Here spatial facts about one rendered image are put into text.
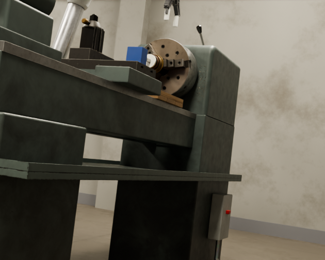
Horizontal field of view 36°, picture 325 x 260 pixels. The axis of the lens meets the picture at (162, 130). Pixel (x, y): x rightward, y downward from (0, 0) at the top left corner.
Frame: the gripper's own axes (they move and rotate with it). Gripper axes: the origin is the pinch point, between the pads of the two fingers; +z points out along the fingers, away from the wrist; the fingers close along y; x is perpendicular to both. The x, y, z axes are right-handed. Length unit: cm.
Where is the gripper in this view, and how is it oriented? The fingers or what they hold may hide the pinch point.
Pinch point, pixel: (171, 21)
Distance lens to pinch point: 301.6
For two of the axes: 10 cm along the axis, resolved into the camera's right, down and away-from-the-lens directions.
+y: -4.0, -1.0, -9.1
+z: -1.2, 9.9, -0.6
